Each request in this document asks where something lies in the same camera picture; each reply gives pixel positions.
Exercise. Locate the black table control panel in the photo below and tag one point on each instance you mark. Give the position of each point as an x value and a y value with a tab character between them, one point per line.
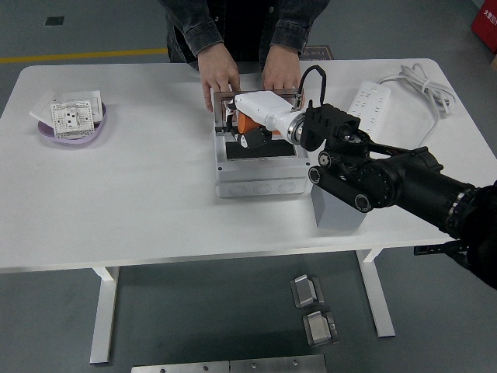
431	249

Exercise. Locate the dark floor hatch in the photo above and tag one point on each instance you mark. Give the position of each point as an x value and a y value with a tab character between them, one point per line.
54	21

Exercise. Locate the small metal block fixture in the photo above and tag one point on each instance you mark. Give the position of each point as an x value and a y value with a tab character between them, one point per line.
304	291
318	330

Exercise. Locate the orange cylinder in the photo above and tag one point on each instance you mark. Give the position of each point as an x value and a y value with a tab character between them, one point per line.
246	122

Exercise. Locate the white flat cover plate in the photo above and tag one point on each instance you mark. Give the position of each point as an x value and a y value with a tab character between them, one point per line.
40	109

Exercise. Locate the white power strip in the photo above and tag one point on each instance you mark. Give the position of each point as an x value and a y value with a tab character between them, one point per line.
372	97

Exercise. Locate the dark floor sign with lettering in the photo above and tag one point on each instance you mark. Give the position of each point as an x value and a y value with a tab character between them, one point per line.
322	53

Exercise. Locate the grey electrical box clear lid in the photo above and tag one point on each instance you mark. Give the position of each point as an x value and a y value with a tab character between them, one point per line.
264	175

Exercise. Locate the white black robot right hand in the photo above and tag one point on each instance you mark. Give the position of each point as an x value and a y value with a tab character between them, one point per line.
264	107

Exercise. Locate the flat metal plate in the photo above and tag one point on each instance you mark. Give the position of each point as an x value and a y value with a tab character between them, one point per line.
178	368
275	365

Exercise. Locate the person's right forearm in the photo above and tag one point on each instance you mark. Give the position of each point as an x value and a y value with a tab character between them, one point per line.
194	27

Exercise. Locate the white socket panel with holes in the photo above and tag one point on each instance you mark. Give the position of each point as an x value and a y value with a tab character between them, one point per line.
68	116

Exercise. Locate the person's left forearm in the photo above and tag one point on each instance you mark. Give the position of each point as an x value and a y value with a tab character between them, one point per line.
299	23

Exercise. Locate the person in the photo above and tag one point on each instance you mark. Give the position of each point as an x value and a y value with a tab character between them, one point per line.
244	27

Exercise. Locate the person's right hand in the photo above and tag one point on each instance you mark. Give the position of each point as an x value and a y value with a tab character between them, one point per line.
217	74

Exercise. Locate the tan cardboard piece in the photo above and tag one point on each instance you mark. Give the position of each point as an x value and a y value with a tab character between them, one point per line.
494	63

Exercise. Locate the red box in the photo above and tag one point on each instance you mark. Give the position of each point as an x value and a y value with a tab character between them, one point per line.
487	27

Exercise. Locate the yellow floor tape line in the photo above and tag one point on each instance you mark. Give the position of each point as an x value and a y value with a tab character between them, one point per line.
97	54

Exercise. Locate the purple plastic bowl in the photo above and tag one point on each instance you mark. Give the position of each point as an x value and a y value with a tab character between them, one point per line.
74	141

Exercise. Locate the white table leg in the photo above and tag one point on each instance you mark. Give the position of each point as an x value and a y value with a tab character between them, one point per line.
104	318
378	303

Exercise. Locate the white blank switch plate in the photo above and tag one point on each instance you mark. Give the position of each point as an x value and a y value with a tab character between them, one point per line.
83	95

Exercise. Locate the grey cube with round hole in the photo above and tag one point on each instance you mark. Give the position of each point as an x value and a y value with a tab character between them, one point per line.
338	217

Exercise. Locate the person's left hand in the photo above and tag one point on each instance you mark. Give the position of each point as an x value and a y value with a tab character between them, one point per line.
281	70

